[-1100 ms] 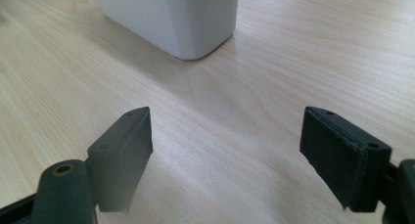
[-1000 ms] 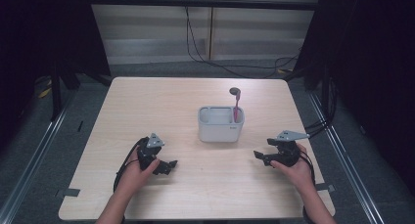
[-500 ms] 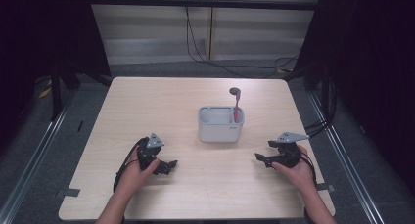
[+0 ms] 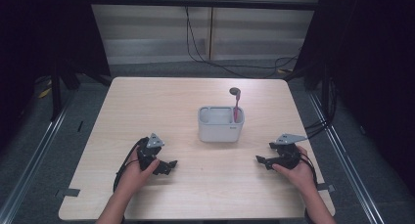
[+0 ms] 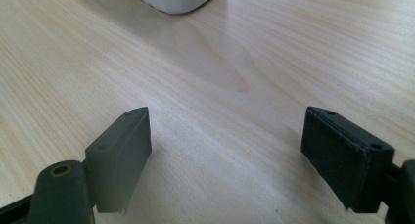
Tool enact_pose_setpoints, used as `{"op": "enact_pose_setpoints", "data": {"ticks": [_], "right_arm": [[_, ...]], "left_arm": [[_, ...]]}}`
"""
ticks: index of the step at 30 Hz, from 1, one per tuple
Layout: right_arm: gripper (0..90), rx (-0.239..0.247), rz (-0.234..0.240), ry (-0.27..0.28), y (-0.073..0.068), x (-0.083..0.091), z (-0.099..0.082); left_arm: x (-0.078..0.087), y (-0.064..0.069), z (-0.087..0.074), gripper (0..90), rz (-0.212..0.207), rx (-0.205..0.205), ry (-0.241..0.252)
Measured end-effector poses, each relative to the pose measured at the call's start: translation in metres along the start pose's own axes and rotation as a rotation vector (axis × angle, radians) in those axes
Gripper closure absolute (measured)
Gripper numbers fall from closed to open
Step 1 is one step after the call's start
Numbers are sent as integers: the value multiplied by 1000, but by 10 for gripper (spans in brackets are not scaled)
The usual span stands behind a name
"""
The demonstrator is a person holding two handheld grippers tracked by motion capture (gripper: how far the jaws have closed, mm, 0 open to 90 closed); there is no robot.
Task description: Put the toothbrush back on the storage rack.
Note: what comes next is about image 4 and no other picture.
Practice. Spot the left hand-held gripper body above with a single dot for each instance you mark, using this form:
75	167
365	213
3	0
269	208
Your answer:
145	155

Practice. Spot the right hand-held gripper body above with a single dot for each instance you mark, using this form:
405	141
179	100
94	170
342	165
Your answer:
287	155

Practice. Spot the white toothbrush holder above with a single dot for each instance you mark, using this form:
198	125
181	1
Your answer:
221	129

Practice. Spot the pink toothbrush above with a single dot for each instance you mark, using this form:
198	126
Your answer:
236	108

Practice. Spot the person's right hand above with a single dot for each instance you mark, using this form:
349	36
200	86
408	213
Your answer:
298	176

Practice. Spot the person's left hand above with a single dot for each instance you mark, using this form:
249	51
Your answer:
133	178

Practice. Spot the grey tape strip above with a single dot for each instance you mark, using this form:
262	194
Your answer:
67	192
326	187

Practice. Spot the small black floor tape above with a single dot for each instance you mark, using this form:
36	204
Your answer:
80	126

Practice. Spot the dark round table grommet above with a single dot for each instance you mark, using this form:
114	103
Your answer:
233	90

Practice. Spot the black metal stand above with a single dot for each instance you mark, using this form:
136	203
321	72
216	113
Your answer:
57	93

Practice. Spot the yellow floor tape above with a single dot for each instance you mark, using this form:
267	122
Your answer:
44	93

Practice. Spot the dark curtain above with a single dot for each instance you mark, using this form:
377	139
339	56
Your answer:
375	70
32	38

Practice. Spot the black horizontal bar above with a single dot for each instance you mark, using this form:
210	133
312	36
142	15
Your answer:
202	3

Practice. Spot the metal floor rail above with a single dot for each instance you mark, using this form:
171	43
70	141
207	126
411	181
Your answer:
345	158
36	155

